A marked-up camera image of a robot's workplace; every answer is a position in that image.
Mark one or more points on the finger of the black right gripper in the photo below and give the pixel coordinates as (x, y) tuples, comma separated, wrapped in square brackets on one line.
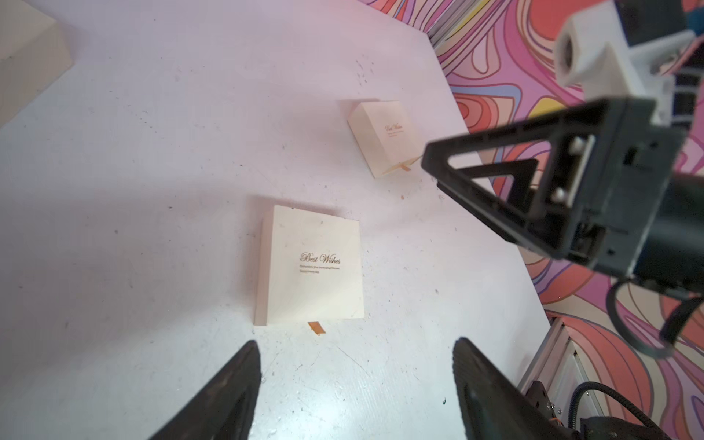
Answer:
[(557, 128), (524, 218)]

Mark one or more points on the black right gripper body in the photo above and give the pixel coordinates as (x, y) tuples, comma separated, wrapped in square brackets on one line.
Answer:
[(604, 179)]

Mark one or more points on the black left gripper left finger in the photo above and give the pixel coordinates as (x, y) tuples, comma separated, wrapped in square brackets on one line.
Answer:
[(225, 407)]

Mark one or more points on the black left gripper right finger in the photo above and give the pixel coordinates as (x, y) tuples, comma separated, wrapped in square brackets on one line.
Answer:
[(491, 407)]

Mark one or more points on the cream drawer jewelry box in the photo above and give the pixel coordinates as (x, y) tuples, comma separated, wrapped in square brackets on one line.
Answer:
[(386, 136)]

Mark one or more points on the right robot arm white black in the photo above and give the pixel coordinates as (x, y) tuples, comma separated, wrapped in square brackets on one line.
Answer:
[(671, 262)]

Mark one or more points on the small cream jewelry box middle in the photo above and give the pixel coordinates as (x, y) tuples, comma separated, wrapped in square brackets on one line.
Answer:
[(34, 54)]

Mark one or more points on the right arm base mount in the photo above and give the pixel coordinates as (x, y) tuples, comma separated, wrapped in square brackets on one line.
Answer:
[(578, 424)]

